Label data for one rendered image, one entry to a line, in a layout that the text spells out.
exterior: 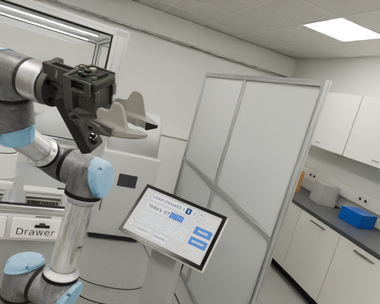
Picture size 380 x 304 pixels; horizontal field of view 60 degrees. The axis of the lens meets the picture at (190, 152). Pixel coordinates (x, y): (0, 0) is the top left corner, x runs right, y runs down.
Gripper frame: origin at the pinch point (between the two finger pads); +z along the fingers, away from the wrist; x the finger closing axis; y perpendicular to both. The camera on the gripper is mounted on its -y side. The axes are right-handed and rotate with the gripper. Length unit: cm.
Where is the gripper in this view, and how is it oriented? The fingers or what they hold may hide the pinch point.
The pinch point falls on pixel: (145, 132)
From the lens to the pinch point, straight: 56.0
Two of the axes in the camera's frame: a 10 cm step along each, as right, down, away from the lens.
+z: 9.0, 3.5, -2.6
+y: 1.6, -8.2, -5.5
